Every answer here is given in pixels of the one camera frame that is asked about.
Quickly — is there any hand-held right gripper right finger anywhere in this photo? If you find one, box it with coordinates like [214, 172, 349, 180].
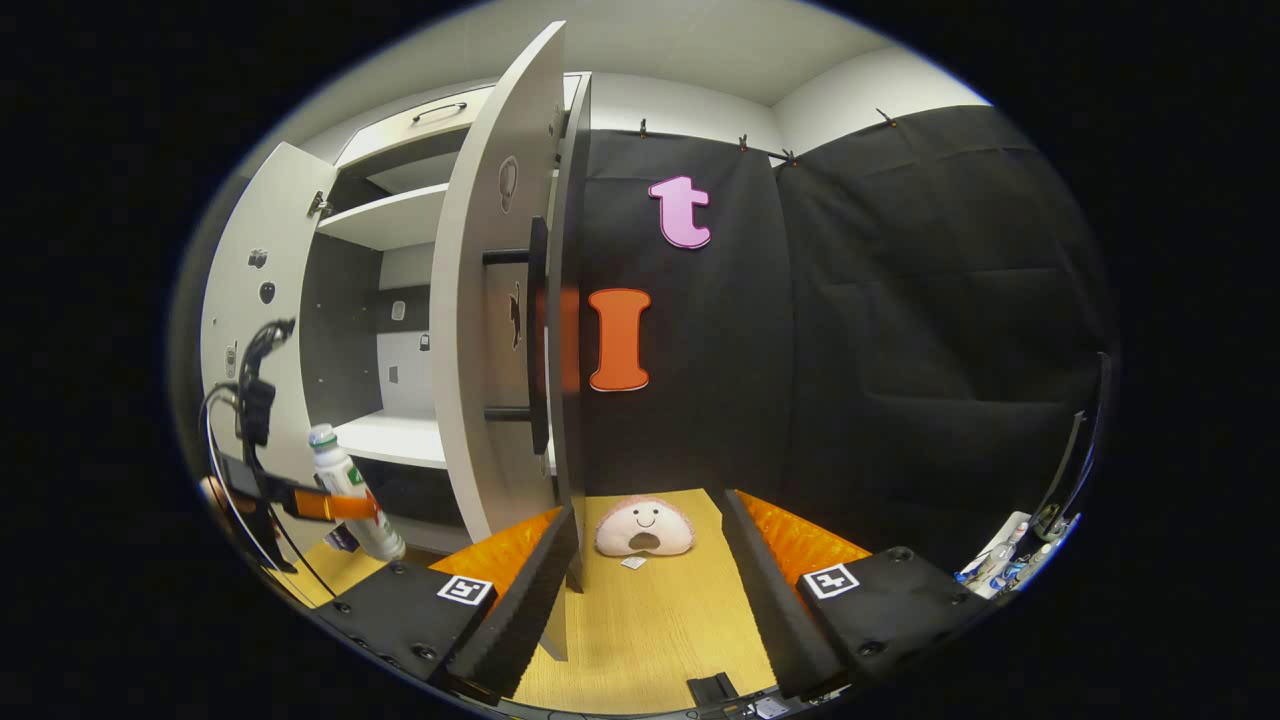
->
[720, 488, 991, 701]

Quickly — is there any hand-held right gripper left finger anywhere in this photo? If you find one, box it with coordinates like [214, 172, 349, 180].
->
[315, 505, 583, 701]

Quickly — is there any white drink bottle green label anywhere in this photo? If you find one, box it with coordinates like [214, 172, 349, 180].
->
[307, 423, 407, 563]

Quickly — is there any white cabinet door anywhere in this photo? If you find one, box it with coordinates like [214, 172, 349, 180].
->
[430, 20, 571, 663]
[198, 140, 339, 521]

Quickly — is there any pink smiling plush toy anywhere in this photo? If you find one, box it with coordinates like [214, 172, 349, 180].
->
[594, 497, 696, 558]

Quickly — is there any white tray of small items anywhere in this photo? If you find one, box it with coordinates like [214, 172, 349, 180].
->
[955, 510, 1081, 601]

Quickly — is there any white and grey cabinet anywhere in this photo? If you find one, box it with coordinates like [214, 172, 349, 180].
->
[300, 70, 593, 591]

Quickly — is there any black backdrop cloth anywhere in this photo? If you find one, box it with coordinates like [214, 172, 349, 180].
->
[575, 105, 1116, 581]

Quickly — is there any white cabinet drawer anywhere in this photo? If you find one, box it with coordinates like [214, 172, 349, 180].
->
[333, 72, 501, 171]

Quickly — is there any black metal stand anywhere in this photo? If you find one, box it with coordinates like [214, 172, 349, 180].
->
[1030, 350, 1113, 541]

